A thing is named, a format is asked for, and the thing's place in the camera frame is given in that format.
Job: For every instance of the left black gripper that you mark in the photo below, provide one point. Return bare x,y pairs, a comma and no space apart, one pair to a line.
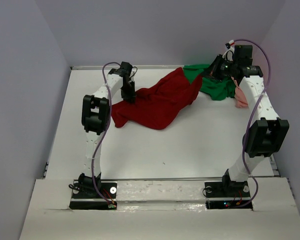
128,92

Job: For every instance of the green t-shirt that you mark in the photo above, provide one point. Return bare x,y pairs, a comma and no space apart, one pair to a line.
217,90

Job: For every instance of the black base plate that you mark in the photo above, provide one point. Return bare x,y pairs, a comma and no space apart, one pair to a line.
220,198
89,199

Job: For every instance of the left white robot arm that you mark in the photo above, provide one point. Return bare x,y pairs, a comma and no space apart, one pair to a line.
96,119

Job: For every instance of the pink t-shirt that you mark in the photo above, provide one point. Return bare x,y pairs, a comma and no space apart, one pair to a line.
240,98

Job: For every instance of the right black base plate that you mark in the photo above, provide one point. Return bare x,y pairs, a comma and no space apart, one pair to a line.
220,198

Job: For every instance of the red t-shirt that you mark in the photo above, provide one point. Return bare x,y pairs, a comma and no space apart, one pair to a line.
156,107

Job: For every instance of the metal rail back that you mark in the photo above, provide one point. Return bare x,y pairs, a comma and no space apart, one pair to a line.
140,67

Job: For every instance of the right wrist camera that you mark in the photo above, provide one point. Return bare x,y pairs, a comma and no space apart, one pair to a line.
229,53

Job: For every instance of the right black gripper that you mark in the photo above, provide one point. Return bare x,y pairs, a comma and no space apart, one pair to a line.
215,67

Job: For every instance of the metal rail front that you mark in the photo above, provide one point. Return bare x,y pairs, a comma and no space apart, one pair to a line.
166,179

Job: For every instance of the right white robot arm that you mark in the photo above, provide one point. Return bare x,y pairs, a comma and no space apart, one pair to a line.
265,131

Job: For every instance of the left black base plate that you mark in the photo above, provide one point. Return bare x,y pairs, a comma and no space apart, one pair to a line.
89,199

